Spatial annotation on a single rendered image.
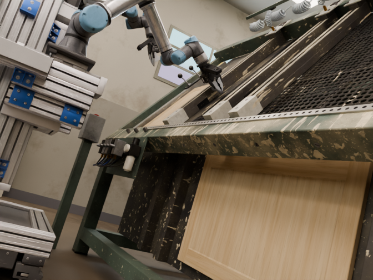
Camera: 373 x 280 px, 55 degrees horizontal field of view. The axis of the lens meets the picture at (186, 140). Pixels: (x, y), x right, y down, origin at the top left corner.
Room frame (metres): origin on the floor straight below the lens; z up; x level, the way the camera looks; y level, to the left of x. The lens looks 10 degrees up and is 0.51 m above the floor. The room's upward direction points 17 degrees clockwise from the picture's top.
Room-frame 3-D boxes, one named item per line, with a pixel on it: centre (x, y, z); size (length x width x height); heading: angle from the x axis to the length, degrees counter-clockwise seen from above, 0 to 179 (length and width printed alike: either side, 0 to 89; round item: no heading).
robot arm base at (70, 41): (1.68, 0.66, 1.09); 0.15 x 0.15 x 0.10
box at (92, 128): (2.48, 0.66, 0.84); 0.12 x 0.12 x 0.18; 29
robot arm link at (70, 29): (1.67, 0.66, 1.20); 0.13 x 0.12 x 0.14; 34
